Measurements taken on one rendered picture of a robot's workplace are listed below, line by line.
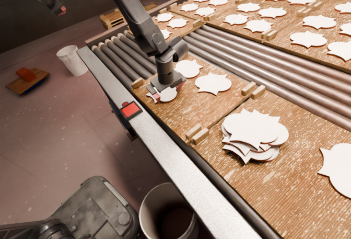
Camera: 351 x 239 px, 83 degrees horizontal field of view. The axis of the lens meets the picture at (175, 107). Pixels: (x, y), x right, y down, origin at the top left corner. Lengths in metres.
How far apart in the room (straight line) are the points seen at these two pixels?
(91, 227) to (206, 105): 1.05
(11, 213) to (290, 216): 2.10
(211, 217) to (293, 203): 0.19
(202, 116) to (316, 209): 0.39
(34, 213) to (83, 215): 0.69
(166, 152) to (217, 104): 0.25
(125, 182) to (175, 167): 1.17
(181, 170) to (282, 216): 0.27
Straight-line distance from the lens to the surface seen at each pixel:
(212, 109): 0.72
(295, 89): 0.85
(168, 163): 0.64
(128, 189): 1.74
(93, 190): 1.58
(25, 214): 2.19
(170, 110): 0.75
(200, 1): 1.65
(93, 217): 1.47
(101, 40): 1.55
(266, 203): 0.56
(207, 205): 0.58
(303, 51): 1.01
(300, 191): 0.59
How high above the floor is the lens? 1.46
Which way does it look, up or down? 44 degrees down
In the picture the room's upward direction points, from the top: 17 degrees counter-clockwise
